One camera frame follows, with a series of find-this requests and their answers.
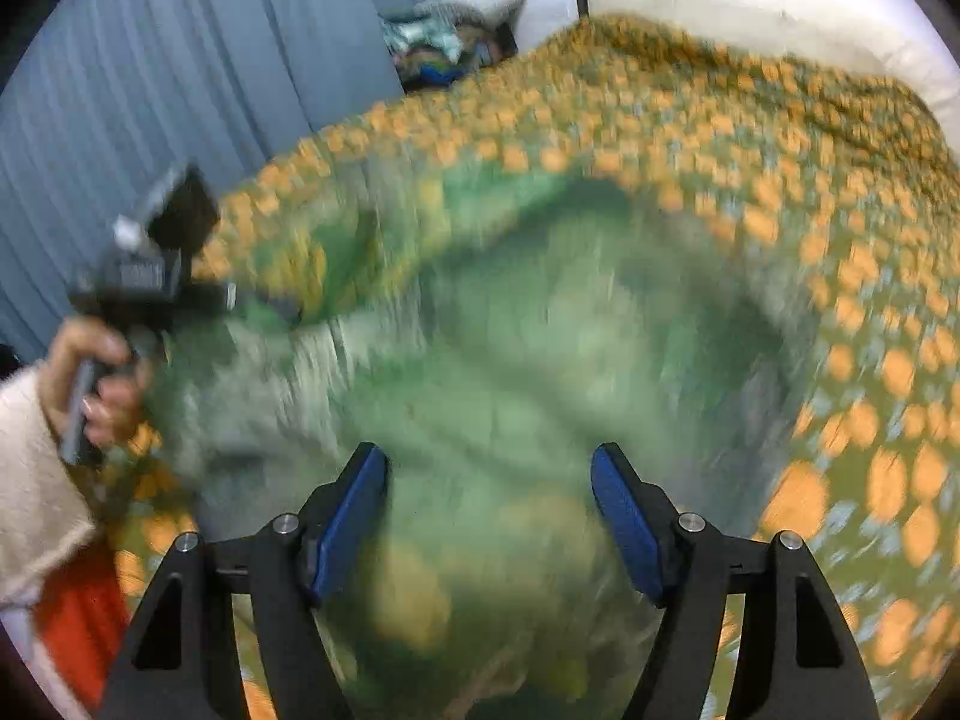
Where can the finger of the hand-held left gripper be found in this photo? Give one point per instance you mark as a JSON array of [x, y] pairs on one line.
[[262, 306]]

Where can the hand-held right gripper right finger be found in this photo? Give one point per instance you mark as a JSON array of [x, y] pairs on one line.
[[626, 525]]

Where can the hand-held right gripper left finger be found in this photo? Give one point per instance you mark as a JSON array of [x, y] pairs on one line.
[[345, 525]]

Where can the green printed cloth garment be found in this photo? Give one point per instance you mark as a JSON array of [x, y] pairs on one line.
[[525, 330]]

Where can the person's left forearm cream sleeve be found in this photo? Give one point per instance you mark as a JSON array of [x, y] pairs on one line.
[[34, 495]]

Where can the pile of mixed clothes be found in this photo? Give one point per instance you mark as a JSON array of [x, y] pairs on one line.
[[450, 45]]

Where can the person's left hand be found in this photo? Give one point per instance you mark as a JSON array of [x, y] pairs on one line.
[[120, 397]]

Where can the blue grey curtain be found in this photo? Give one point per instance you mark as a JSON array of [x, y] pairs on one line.
[[187, 52]]

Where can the person's orange red clothing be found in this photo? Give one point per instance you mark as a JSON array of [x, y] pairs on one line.
[[82, 615]]

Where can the olive orange pumpkin print bedspread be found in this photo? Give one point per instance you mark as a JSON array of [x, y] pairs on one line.
[[750, 127]]

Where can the white padded bed cushion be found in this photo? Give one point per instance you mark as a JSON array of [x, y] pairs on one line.
[[750, 0]]

